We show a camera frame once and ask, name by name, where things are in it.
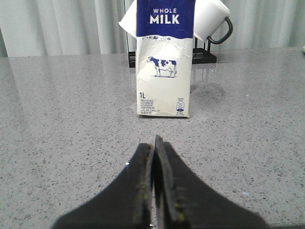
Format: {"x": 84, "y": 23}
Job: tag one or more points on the black wire mug rack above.
{"x": 200, "y": 55}

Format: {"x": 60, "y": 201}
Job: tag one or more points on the white mug black handle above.
{"x": 209, "y": 15}
{"x": 128, "y": 22}

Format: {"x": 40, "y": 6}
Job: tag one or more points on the whole milk carton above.
{"x": 164, "y": 53}

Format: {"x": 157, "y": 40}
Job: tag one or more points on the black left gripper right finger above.
{"x": 184, "y": 201}

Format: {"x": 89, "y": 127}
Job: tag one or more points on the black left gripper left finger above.
{"x": 123, "y": 204}

